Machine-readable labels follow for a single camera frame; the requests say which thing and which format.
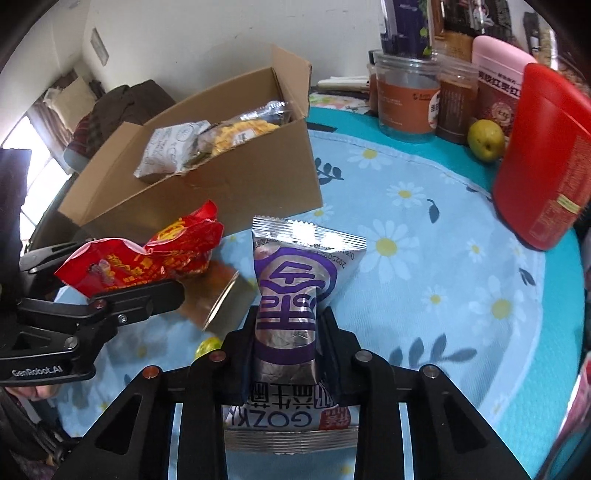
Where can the clear silver snack packet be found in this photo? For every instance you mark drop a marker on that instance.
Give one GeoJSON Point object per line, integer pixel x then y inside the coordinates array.
{"type": "Point", "coordinates": [272, 110]}

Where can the purple silver snack packet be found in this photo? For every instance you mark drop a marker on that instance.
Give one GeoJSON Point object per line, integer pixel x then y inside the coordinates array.
{"type": "Point", "coordinates": [286, 286]}

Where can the clear jar dark contents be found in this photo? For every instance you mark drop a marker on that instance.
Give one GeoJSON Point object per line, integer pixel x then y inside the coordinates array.
{"type": "Point", "coordinates": [455, 110]}

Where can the clear jar brown contents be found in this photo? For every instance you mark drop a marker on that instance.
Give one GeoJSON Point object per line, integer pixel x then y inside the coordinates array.
{"type": "Point", "coordinates": [404, 101]}

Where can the cardboard box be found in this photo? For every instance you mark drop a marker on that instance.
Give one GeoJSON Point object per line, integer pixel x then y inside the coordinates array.
{"type": "Point", "coordinates": [240, 175]}

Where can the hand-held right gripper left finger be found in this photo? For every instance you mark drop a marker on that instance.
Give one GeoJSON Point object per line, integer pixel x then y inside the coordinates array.
{"type": "Point", "coordinates": [235, 364]}

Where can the white paper stack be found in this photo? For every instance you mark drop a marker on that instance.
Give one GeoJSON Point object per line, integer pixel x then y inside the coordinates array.
{"type": "Point", "coordinates": [341, 83]}

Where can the yellow cookie packet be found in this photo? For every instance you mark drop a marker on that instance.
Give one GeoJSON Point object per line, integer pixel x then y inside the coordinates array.
{"type": "Point", "coordinates": [231, 134]}

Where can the red white packet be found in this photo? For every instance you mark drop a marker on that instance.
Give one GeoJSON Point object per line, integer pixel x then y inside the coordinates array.
{"type": "Point", "coordinates": [577, 415]}

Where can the clear jar with seeds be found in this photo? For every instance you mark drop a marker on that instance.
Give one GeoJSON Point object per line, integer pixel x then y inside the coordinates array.
{"type": "Point", "coordinates": [547, 44]}

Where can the dark patterned box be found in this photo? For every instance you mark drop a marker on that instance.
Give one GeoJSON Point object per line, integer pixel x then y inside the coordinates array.
{"type": "Point", "coordinates": [503, 18]}

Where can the grey wall panel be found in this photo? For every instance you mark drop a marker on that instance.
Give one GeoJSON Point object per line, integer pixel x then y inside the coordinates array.
{"type": "Point", "coordinates": [99, 44]}

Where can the blue floral mat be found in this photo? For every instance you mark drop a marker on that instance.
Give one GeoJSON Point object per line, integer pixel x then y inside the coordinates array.
{"type": "Point", "coordinates": [415, 254]}

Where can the red canister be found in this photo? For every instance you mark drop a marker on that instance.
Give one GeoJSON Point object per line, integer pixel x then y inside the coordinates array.
{"type": "Point", "coordinates": [540, 161]}

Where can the gold foil box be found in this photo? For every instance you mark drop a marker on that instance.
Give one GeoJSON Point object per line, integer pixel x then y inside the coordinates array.
{"type": "Point", "coordinates": [221, 286]}

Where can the purple box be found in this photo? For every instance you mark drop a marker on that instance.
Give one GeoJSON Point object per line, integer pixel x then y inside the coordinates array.
{"type": "Point", "coordinates": [406, 27]}

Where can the red snack packet yellow print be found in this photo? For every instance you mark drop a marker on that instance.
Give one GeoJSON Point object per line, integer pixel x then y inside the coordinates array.
{"type": "Point", "coordinates": [184, 240]}

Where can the pink lidded canister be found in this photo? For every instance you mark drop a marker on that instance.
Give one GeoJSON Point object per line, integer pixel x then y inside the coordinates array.
{"type": "Point", "coordinates": [498, 83]}

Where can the white snack packet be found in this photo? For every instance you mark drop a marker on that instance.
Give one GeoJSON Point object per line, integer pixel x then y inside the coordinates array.
{"type": "Point", "coordinates": [161, 152]}

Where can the cream cushion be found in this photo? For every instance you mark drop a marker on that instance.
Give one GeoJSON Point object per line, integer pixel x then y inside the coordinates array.
{"type": "Point", "coordinates": [69, 101]}

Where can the small yellow green fruit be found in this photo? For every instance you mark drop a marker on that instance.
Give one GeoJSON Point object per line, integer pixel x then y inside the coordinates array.
{"type": "Point", "coordinates": [207, 348]}

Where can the brown jacket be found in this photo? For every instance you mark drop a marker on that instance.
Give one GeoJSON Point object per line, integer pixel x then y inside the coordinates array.
{"type": "Point", "coordinates": [134, 99]}

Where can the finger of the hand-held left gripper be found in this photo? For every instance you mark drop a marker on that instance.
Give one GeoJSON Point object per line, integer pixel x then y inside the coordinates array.
{"type": "Point", "coordinates": [41, 258]}
{"type": "Point", "coordinates": [147, 297]}

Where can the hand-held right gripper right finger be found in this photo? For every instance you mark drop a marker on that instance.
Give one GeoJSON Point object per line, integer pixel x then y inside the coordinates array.
{"type": "Point", "coordinates": [339, 369]}

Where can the red striped cloth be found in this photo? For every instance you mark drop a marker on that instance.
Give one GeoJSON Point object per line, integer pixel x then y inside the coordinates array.
{"type": "Point", "coordinates": [84, 131]}

